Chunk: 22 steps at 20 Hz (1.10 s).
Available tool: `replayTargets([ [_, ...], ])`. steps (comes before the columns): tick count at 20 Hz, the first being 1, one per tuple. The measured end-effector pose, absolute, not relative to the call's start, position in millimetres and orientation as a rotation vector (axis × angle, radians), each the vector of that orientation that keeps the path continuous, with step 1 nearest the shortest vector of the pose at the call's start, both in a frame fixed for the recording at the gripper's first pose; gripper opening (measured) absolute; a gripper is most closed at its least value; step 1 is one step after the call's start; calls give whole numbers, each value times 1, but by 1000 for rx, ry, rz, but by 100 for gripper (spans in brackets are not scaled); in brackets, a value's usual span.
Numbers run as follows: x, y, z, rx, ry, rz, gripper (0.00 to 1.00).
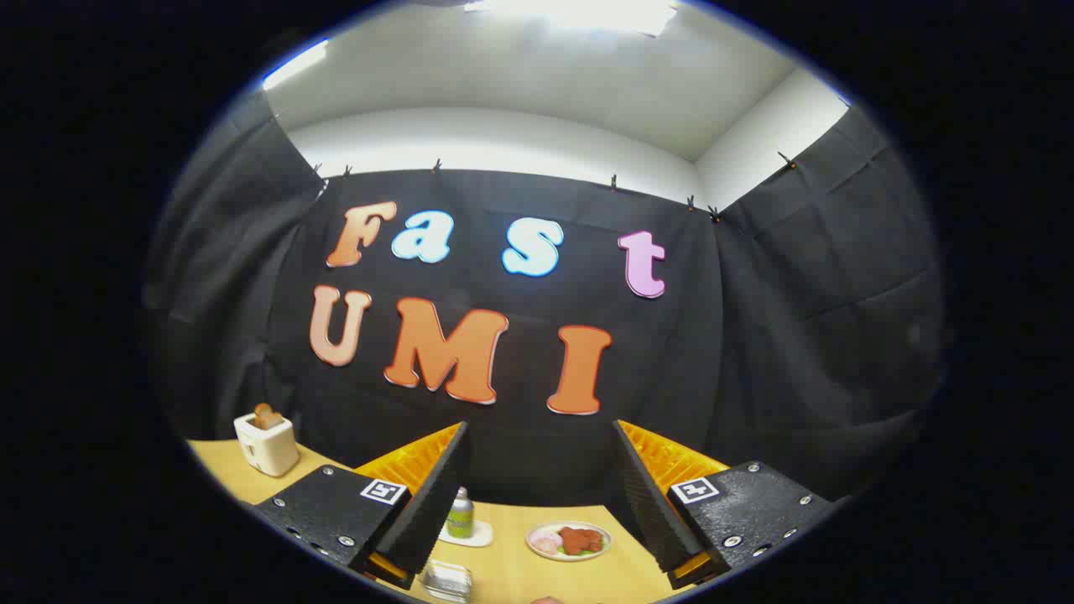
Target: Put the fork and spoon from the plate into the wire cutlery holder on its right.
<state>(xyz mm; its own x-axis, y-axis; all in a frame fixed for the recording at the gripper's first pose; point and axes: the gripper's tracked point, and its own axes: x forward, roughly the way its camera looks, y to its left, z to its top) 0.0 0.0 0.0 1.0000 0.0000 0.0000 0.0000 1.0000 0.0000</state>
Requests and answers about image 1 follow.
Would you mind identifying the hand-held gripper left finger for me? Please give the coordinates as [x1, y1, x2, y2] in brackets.
[252, 421, 469, 591]

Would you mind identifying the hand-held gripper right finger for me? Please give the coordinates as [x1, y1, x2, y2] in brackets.
[611, 419, 842, 591]

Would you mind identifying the green soda bottle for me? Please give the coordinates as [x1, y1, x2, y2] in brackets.
[446, 487, 476, 539]

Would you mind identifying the white square coaster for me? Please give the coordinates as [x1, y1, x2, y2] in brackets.
[438, 520, 494, 549]

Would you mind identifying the red-brown meat piece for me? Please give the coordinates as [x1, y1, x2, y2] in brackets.
[558, 526, 605, 556]

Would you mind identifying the white oval plate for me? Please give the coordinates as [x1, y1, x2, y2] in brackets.
[525, 521, 613, 562]

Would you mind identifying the white toaster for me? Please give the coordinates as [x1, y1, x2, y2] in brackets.
[233, 411, 300, 479]

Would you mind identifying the row of black cloth clips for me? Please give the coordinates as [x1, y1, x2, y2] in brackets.
[268, 109, 798, 223]

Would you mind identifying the long ceiling light strip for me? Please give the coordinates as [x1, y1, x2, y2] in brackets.
[262, 38, 330, 91]

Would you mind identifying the bright ceiling light panel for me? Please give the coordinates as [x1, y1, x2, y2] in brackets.
[466, 0, 679, 39]

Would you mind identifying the metal wire cutlery basket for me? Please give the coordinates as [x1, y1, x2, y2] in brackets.
[420, 560, 473, 603]

